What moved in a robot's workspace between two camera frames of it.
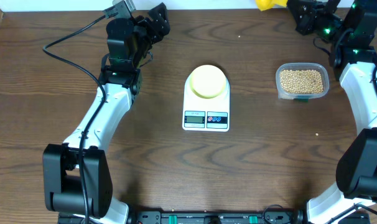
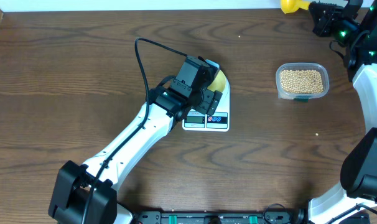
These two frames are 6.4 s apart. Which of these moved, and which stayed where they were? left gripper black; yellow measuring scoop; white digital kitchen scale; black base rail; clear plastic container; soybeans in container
Moved: left gripper black; yellow measuring scoop
Stayed: clear plastic container; black base rail; soybeans in container; white digital kitchen scale
